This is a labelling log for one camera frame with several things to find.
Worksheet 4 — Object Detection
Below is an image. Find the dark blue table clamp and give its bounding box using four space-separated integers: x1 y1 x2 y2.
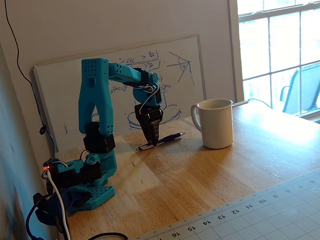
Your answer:
33 188 92 226

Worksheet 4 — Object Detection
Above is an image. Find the grey gridded cutting mat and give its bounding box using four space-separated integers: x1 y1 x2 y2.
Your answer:
129 167 320 240

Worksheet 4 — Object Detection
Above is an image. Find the dark patio chair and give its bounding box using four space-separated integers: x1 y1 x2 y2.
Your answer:
279 62 320 116

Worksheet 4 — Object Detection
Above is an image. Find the white usb cable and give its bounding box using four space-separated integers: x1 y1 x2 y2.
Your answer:
46 171 72 240

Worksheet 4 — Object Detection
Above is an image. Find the black cable loop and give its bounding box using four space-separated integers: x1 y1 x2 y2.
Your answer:
86 232 129 240

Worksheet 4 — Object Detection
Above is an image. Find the teal robot base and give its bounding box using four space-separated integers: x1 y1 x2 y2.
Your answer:
42 157 118 214

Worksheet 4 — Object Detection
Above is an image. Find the whiteboard with blue writing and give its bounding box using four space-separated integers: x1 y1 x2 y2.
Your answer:
33 34 207 153

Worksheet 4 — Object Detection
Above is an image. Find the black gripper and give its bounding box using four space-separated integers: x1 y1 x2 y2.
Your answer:
134 103 164 147

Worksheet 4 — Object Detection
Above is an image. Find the dark blue pen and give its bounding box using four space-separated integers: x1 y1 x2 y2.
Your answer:
135 132 187 152

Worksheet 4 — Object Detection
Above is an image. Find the white ceramic mug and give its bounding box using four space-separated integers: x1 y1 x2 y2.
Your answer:
190 98 234 150

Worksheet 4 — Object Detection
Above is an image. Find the white framed window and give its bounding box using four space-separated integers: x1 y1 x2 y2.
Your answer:
227 0 320 124

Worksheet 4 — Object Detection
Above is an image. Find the thin white table cable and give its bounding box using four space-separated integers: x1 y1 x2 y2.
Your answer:
231 98 273 109

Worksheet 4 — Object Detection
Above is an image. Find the red white servo wire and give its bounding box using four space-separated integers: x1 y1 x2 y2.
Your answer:
132 83 162 115

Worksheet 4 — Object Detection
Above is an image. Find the thin black wall cable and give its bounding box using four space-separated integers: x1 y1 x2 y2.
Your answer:
4 0 57 154

